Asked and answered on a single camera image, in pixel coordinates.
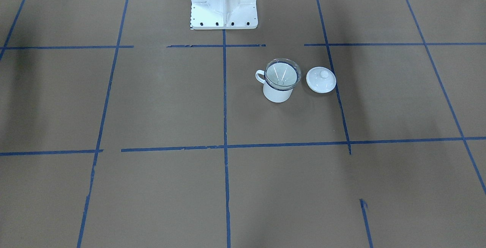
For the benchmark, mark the clear plastic funnel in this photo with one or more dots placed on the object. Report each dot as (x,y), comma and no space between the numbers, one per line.
(282,74)

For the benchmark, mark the white enamel cup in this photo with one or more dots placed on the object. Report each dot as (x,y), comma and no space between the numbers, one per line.
(271,94)

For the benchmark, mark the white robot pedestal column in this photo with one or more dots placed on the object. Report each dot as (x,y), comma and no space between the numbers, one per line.
(223,14)

